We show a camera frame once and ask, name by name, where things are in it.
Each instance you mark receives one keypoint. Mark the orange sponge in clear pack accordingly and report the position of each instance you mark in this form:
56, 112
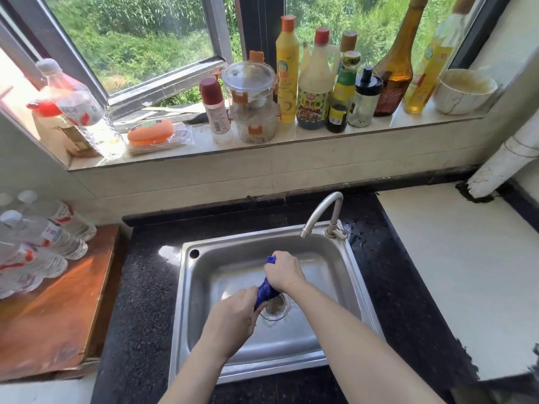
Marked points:
151, 132

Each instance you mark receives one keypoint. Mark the round sink drain strainer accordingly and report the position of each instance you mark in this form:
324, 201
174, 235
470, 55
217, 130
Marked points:
278, 309

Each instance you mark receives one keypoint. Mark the white drain pipe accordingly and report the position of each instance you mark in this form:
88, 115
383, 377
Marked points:
505, 157

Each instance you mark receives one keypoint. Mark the dark window post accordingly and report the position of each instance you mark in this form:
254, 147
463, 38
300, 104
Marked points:
260, 25

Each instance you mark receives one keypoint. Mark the person's left hand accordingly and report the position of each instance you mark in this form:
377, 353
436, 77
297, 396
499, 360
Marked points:
227, 317

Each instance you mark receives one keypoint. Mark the large clear bottle red label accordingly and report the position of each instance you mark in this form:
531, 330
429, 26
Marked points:
80, 107

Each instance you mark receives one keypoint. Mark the brown capped bottle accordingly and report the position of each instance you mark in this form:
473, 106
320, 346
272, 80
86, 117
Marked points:
348, 41

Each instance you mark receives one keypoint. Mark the clear plastic container with lid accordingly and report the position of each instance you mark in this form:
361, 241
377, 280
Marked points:
249, 86

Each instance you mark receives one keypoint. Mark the small orange capped jar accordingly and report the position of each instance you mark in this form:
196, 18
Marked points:
256, 56

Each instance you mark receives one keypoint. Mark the person's right hand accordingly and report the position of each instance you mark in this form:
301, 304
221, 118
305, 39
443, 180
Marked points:
286, 271

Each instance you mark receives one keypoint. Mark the small dark bottle green label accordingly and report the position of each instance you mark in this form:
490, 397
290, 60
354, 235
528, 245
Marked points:
342, 96

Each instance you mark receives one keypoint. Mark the white seasoning bottle red cap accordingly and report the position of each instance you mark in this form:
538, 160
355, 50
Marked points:
215, 109

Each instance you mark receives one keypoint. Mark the white ceramic bowl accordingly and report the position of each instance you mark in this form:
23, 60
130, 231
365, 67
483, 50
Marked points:
463, 94

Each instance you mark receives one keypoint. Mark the person's left fingers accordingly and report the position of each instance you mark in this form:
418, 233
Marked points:
255, 305

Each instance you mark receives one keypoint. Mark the clear water bottle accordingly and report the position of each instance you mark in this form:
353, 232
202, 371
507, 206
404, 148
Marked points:
19, 284
50, 239
33, 262
63, 216

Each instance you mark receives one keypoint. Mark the dark sauce bottle red cap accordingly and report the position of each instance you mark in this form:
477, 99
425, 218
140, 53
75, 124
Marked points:
313, 88

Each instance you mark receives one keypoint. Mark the tall yellow oil bottle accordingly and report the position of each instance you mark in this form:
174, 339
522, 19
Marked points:
429, 71

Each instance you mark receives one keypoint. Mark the stainless steel sink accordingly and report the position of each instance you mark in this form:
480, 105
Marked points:
328, 286

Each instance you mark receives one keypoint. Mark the blue dish cloth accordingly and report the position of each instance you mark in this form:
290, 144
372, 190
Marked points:
264, 292

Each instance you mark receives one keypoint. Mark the person's right fingers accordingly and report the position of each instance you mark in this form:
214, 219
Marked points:
271, 271

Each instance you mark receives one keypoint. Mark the curved steel faucet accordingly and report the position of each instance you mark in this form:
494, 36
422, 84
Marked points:
324, 208

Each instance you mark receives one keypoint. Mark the grey metal window sash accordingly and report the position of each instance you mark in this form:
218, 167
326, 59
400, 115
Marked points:
168, 84

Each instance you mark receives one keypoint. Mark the oil jug with red cap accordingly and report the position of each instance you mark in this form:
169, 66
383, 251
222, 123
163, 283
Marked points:
54, 130

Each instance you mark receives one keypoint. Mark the person's right forearm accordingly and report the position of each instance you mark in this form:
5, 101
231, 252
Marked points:
358, 349

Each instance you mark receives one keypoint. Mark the clear glass cruet black cap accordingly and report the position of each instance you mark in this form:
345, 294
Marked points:
364, 100

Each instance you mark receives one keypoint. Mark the tall brown glass bottle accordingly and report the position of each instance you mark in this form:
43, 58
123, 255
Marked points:
396, 67

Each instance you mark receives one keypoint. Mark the yellow bottle with orange cap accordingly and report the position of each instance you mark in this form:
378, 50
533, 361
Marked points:
287, 75

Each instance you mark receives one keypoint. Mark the person's left forearm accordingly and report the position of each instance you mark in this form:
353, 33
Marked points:
193, 374

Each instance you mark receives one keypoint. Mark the brown wooden board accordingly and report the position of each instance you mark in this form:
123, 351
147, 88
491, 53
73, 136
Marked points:
50, 315

